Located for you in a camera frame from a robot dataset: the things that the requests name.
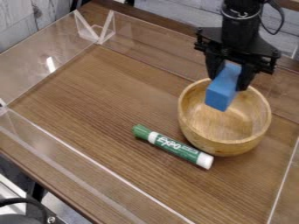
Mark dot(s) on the black stand with cable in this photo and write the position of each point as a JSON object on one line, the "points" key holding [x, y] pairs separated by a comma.
{"points": [[21, 198]]}

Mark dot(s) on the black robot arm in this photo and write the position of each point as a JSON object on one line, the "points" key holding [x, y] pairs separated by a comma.
{"points": [[241, 19]]}

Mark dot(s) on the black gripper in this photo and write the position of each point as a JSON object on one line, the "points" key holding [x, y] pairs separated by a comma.
{"points": [[256, 55]]}

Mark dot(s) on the clear acrylic corner bracket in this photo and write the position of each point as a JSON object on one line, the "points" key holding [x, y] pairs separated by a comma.
{"points": [[96, 33]]}

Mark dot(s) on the clear acrylic front wall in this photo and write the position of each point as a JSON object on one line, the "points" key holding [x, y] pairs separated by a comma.
{"points": [[104, 196]]}

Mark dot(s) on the green Expo marker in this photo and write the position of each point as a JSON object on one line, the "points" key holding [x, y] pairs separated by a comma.
{"points": [[175, 147]]}

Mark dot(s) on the blue rectangular block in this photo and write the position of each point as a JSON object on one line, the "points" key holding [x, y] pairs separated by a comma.
{"points": [[221, 91]]}

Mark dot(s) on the brown wooden bowl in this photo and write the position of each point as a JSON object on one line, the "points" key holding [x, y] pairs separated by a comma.
{"points": [[225, 133]]}

